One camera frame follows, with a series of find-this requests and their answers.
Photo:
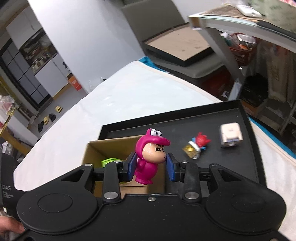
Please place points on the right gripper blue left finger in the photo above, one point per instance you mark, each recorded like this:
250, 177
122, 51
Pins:
115, 173

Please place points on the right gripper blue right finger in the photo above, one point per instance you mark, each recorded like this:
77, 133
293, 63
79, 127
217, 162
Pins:
187, 173

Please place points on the green cartoon tin box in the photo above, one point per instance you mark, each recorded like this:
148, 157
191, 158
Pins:
109, 160

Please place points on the red crab keychain toy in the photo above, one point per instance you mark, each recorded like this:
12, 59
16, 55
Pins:
196, 145

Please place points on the pink dinosaur costume figurine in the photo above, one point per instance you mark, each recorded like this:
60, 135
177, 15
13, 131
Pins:
150, 153

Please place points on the lilac toaster shaped toy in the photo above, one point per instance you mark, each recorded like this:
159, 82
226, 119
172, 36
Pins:
230, 135

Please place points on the person left hand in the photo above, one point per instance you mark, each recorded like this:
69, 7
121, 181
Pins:
9, 224

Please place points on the black tray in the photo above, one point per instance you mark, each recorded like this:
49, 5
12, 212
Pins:
180, 126

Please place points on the black slipper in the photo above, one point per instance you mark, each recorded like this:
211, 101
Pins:
40, 126
52, 117

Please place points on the yellow slipper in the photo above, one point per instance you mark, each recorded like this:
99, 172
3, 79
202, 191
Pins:
46, 120
58, 109

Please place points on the orange box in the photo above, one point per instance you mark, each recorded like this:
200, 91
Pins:
74, 82

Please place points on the white cabinet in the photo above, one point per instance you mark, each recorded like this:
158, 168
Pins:
35, 46

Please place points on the red storage basket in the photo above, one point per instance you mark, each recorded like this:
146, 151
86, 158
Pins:
242, 50

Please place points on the grey chair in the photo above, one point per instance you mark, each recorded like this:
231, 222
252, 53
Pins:
148, 18

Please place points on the white desk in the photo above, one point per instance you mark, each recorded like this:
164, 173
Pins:
208, 25

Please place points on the white remote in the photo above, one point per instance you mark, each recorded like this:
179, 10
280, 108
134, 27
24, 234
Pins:
248, 11

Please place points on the black picture frame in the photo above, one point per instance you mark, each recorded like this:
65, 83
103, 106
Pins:
179, 45

